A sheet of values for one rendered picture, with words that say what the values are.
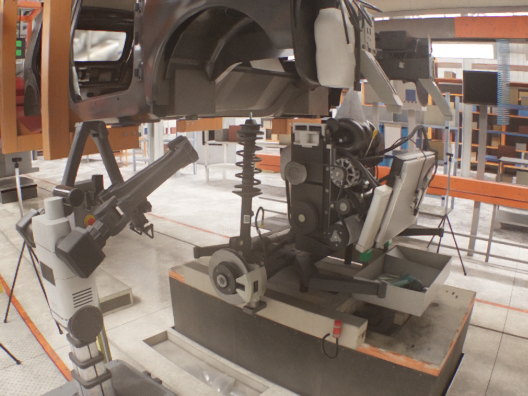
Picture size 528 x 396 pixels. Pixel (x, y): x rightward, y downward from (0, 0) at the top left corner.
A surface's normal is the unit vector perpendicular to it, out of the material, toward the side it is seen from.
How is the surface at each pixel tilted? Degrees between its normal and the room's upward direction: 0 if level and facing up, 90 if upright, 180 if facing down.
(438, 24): 90
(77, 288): 100
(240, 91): 105
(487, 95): 90
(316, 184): 90
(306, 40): 88
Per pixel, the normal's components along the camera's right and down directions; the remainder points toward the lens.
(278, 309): -0.66, 0.18
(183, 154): 0.50, 0.15
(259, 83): -0.54, 0.43
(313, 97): 0.75, 0.15
